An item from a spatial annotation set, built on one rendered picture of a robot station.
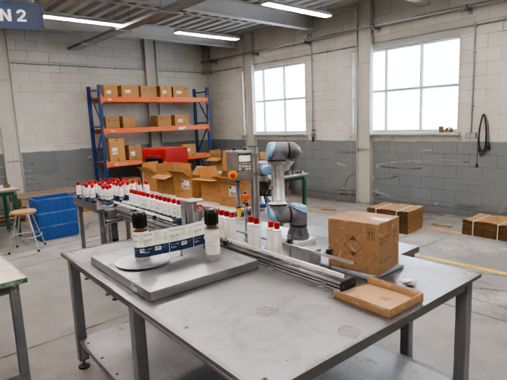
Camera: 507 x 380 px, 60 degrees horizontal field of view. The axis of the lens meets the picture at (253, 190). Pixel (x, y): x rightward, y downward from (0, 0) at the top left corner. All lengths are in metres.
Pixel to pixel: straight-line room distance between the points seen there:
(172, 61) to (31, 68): 3.31
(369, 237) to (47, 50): 8.78
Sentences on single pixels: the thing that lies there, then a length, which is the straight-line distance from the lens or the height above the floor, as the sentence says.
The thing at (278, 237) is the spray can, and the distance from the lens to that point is 2.48.
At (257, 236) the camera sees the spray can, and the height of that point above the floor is 0.98.
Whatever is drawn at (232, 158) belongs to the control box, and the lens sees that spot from 2.77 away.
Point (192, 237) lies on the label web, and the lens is 2.68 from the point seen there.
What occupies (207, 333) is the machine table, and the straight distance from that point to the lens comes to 1.84.
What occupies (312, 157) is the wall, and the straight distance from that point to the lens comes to 9.38.
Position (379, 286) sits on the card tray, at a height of 0.84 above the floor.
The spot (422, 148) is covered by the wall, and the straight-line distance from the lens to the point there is 8.01.
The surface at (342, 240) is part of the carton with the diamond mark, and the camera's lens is 2.41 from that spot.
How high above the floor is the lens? 1.66
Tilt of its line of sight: 9 degrees down
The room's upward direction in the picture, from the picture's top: 2 degrees counter-clockwise
